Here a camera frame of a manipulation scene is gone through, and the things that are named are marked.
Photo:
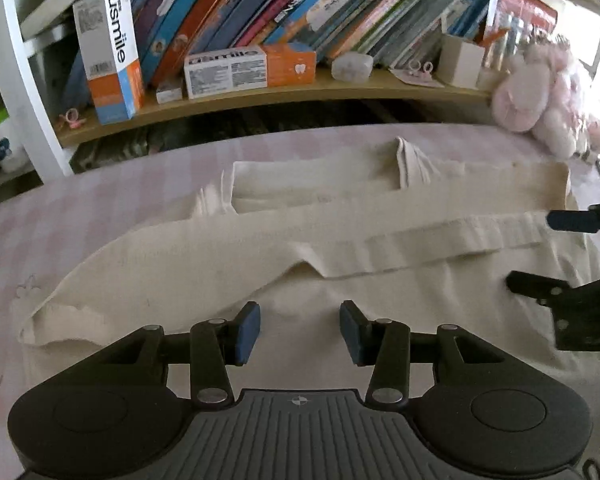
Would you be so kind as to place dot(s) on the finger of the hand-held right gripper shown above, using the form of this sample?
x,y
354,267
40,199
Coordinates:
x,y
565,220
535,285

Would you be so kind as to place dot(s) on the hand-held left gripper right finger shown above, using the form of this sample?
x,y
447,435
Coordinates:
x,y
350,332

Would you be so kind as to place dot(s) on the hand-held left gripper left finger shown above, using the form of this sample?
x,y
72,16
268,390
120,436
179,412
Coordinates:
x,y
247,332

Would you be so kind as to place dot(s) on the pink plush toy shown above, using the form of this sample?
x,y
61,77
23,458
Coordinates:
x,y
535,90

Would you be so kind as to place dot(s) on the white paper pen holder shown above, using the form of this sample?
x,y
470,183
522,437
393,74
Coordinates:
x,y
457,62

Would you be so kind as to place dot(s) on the pink printed mat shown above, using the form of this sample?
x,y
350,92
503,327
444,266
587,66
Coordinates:
x,y
105,195

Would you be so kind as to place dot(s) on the red pen packet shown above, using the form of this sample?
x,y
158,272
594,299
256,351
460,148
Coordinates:
x,y
525,15

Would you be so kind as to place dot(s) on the small pink trinket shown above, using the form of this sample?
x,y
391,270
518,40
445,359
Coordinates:
x,y
415,74
72,118

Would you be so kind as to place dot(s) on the dark patterned cloth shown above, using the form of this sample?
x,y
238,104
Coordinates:
x,y
280,119

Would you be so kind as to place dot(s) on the wooden shelf board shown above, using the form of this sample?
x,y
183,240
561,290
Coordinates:
x,y
280,92

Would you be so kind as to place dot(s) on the small labelled box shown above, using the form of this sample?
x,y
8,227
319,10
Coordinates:
x,y
169,91

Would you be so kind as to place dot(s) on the long white orange box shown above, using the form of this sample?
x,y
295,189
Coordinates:
x,y
245,70

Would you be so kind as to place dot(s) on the translucent plastic case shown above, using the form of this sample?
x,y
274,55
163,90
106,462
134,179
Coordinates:
x,y
351,66

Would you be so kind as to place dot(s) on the white bottle green cap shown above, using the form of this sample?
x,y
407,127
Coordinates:
x,y
2,145

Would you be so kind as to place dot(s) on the tall white orange box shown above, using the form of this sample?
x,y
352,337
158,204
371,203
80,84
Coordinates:
x,y
107,55

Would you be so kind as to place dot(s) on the row of books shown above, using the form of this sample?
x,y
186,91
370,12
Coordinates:
x,y
280,0

